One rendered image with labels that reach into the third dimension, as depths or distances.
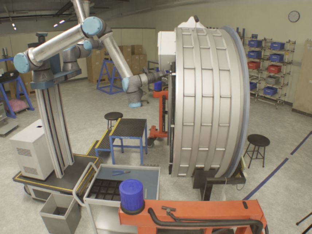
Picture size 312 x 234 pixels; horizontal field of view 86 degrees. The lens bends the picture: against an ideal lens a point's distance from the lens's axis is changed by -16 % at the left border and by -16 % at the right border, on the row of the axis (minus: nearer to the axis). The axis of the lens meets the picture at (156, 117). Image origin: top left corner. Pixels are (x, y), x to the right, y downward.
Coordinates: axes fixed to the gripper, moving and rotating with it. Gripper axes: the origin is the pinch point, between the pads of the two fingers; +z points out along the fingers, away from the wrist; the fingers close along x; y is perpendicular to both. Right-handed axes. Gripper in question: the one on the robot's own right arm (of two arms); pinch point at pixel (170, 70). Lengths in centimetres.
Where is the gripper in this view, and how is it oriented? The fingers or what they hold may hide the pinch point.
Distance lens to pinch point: 148.9
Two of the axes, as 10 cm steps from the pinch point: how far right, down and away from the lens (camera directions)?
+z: 9.2, -2.7, 2.8
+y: 3.6, 8.7, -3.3
